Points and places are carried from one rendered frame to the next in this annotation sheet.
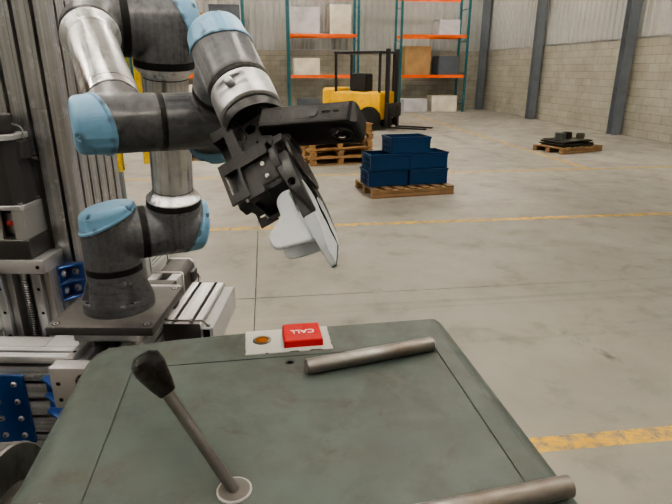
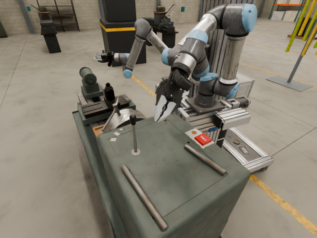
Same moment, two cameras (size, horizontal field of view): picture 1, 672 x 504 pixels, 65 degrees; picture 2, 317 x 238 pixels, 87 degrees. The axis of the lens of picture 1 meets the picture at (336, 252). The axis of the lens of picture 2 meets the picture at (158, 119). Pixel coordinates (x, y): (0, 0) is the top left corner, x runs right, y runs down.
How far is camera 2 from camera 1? 0.55 m
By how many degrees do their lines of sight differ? 61
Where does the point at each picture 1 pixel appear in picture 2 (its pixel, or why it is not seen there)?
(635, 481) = not seen: outside the picture
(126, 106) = (171, 54)
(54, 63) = not seen: hidden behind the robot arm
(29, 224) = not seen: hidden behind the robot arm
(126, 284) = (204, 98)
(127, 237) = (208, 85)
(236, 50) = (186, 46)
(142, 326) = (198, 111)
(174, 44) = (236, 27)
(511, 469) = (170, 211)
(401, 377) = (199, 170)
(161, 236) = (217, 89)
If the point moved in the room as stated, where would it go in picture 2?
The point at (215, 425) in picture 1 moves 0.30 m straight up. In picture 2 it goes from (154, 140) to (153, 82)
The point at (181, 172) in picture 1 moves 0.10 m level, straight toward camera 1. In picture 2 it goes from (229, 72) to (219, 76)
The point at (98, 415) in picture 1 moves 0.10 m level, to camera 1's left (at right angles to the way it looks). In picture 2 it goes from (147, 122) to (142, 113)
